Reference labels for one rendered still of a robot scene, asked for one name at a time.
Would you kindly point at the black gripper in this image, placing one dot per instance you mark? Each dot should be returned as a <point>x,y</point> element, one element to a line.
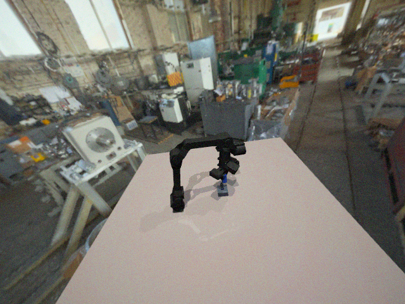
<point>219,172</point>

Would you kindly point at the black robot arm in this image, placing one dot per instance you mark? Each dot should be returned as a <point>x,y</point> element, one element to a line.
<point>224,144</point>

